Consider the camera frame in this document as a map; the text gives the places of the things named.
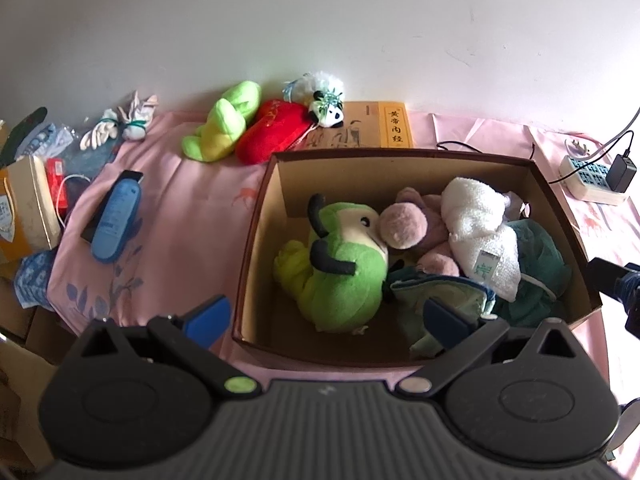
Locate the black charger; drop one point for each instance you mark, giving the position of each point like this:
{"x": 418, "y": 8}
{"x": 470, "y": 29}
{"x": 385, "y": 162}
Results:
{"x": 621, "y": 174}

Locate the red plush toy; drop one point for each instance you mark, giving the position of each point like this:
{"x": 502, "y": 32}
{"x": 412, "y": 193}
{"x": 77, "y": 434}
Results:
{"x": 270, "y": 130}

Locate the pink bedsheet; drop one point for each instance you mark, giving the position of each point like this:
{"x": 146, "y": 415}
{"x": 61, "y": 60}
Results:
{"x": 190, "y": 220}

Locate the dark blue cloth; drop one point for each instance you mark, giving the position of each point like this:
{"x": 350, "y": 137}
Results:
{"x": 90, "y": 160}

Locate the blue patterned cloth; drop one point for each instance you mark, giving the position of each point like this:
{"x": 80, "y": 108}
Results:
{"x": 35, "y": 277}

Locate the plain cardboard carton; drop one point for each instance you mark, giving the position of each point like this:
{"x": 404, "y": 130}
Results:
{"x": 25, "y": 320}

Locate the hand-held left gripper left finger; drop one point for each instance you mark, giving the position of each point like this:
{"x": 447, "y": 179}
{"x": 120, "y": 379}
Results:
{"x": 207, "y": 321}

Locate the lime green plush toy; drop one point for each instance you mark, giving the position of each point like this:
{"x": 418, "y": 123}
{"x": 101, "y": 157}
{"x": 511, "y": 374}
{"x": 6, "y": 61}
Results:
{"x": 225, "y": 120}

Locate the panda plush toy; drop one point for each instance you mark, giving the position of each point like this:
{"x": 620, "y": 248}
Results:
{"x": 327, "y": 110}

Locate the blue case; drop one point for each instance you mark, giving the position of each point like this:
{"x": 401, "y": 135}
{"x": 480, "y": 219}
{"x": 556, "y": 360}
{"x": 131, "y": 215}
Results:
{"x": 115, "y": 220}

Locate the white power strip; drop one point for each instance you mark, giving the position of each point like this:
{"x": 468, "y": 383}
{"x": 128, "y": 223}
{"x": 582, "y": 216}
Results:
{"x": 580, "y": 177}

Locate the yellow paper bag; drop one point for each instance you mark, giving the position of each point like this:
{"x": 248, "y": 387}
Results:
{"x": 30, "y": 205}

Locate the brown cardboard box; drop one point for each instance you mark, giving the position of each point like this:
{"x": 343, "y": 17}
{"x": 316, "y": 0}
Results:
{"x": 375, "y": 175}

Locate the white gloves bundle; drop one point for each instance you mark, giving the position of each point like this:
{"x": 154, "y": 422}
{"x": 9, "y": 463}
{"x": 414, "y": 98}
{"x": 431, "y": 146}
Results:
{"x": 135, "y": 127}

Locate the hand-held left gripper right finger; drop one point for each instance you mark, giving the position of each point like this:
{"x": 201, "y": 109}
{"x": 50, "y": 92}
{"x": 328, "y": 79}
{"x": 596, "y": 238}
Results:
{"x": 447, "y": 325}

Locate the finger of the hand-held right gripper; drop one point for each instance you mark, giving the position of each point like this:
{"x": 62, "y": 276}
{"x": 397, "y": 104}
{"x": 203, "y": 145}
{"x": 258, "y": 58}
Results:
{"x": 607, "y": 277}

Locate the dark green insole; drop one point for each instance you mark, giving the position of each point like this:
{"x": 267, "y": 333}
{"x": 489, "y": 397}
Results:
{"x": 27, "y": 125}

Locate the red packet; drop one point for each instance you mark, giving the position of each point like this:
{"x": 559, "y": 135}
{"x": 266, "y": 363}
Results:
{"x": 55, "y": 180}

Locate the white towel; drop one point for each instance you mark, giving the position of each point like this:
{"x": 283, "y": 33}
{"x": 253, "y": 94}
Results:
{"x": 475, "y": 215}

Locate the white power plug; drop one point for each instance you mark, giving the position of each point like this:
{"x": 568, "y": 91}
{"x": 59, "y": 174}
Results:
{"x": 577, "y": 147}

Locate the yellow book box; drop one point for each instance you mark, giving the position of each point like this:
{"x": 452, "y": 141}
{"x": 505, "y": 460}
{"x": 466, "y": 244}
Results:
{"x": 370, "y": 125}

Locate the pale green cloth pouch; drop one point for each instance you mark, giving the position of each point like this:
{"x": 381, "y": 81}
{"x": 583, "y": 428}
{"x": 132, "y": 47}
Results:
{"x": 440, "y": 292}

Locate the mauve plush bear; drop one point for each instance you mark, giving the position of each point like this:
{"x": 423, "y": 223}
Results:
{"x": 405, "y": 222}

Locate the teal cloth item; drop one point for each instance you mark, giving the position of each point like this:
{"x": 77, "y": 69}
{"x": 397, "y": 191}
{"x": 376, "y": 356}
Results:
{"x": 535, "y": 255}

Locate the green smiling plush toy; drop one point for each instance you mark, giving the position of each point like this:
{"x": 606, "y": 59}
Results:
{"x": 345, "y": 280}

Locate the clear plastic bag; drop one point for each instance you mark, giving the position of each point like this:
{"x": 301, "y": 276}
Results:
{"x": 45, "y": 140}

